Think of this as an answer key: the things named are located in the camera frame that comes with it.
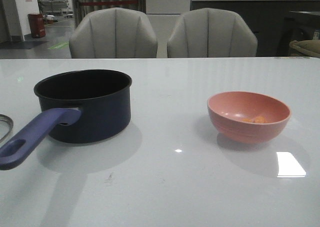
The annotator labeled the pink bowl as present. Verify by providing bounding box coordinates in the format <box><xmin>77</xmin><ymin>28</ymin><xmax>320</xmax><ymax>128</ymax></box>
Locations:
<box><xmin>207</xmin><ymin>91</ymin><xmax>291</xmax><ymax>144</ymax></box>

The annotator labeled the orange ham slice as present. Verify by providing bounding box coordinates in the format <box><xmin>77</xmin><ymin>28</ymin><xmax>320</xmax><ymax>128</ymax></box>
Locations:
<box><xmin>252</xmin><ymin>116</ymin><xmax>267</xmax><ymax>124</ymax></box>

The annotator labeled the glass lid blue knob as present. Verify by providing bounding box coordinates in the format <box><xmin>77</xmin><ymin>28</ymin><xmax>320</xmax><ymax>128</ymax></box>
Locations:
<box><xmin>0</xmin><ymin>114</ymin><xmax>14</xmax><ymax>142</ymax></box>

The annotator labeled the right beige chair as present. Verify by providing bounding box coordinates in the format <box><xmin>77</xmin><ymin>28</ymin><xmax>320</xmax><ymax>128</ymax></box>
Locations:
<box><xmin>167</xmin><ymin>8</ymin><xmax>258</xmax><ymax>58</ymax></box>

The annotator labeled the beige chair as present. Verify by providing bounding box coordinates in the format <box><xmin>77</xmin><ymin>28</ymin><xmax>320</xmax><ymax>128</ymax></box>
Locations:
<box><xmin>69</xmin><ymin>7</ymin><xmax>158</xmax><ymax>59</ymax></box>
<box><xmin>167</xmin><ymin>8</ymin><xmax>258</xmax><ymax>58</ymax></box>

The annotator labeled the left beige chair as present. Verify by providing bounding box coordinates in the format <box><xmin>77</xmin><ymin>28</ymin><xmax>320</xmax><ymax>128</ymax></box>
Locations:
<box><xmin>69</xmin><ymin>7</ymin><xmax>158</xmax><ymax>59</ymax></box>

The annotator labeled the white cabinet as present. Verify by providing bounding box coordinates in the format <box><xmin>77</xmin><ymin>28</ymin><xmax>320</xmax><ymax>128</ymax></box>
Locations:
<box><xmin>145</xmin><ymin>0</ymin><xmax>191</xmax><ymax>59</ymax></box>

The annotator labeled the red barrier tape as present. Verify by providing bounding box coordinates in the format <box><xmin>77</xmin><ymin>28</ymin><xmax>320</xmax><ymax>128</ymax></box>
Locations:
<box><xmin>78</xmin><ymin>0</ymin><xmax>140</xmax><ymax>6</ymax></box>

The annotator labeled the dark kitchen counter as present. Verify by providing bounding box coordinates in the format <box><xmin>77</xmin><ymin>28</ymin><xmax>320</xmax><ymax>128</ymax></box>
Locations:
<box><xmin>190</xmin><ymin>0</ymin><xmax>320</xmax><ymax>57</ymax></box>

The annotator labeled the red trash bin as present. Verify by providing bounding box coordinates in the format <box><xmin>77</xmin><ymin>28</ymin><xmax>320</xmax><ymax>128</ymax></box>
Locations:
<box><xmin>28</xmin><ymin>13</ymin><xmax>46</xmax><ymax>38</ymax></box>

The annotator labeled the dark side table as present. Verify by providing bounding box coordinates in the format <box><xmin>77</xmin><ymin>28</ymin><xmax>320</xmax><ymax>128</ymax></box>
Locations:
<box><xmin>276</xmin><ymin>11</ymin><xmax>320</xmax><ymax>57</ymax></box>

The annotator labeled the beige sofa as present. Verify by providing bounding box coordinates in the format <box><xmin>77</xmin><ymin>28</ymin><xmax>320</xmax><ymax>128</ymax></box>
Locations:
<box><xmin>289</xmin><ymin>39</ymin><xmax>320</xmax><ymax>58</ymax></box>

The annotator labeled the dark blue saucepan purple handle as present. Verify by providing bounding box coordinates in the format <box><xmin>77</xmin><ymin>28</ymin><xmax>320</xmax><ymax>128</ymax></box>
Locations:
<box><xmin>0</xmin><ymin>69</ymin><xmax>132</xmax><ymax>170</ymax></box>

